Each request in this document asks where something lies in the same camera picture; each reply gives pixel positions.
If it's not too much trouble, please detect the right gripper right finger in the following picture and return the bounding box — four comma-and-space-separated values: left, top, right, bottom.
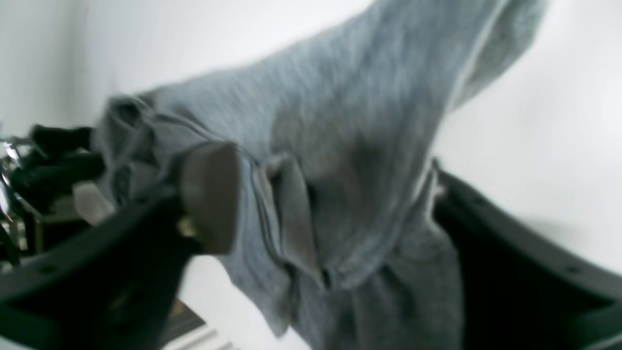
433, 169, 622, 350

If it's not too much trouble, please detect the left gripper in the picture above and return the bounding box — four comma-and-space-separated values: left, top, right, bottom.
0, 124, 104, 265

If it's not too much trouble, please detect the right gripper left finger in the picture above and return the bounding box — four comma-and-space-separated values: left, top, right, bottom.
0, 142, 242, 350

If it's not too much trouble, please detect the grey T-shirt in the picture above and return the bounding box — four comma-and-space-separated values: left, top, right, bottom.
91, 0, 547, 350

